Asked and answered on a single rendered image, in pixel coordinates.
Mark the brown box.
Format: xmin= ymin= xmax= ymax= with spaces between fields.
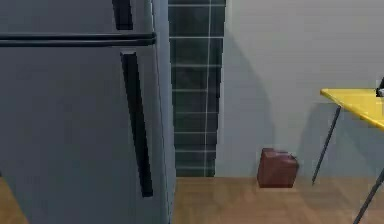
xmin=256 ymin=147 xmax=300 ymax=189

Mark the grey fridge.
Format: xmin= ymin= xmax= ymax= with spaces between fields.
xmin=0 ymin=0 xmax=178 ymax=224

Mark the yellow table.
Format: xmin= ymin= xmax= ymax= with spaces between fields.
xmin=311 ymin=87 xmax=384 ymax=224

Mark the small black object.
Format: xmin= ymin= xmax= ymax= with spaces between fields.
xmin=375 ymin=77 xmax=384 ymax=98

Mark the long black fridge handle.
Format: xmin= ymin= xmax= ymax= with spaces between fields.
xmin=119 ymin=50 xmax=155 ymax=198

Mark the short black fridge handle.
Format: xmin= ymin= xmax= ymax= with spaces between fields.
xmin=111 ymin=0 xmax=134 ymax=31

